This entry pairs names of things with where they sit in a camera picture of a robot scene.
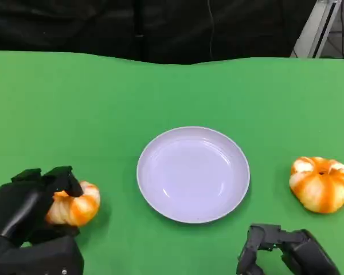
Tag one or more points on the lilac plate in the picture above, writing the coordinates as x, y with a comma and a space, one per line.
193, 174

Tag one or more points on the black backdrop curtain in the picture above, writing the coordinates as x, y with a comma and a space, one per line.
103, 25

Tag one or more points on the orange and white bread roll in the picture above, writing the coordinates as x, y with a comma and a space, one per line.
77, 207
321, 186

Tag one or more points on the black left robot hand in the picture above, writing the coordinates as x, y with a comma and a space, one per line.
20, 203

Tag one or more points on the green table cloth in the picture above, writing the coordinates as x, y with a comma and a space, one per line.
74, 114

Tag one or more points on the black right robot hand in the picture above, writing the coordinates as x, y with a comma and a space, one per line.
302, 249

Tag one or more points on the aluminium frame profile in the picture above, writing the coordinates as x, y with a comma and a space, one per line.
318, 28

